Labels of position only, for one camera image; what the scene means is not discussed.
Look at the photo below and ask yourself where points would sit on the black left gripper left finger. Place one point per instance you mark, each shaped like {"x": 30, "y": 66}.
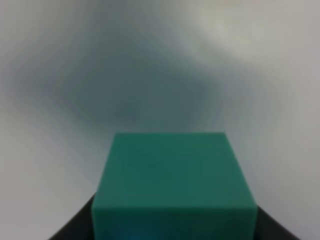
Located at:
{"x": 80, "y": 227}

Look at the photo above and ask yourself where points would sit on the teal cube block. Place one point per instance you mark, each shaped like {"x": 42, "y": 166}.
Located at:
{"x": 173, "y": 186}

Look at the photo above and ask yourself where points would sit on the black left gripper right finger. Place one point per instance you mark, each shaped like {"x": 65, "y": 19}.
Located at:
{"x": 267, "y": 228}

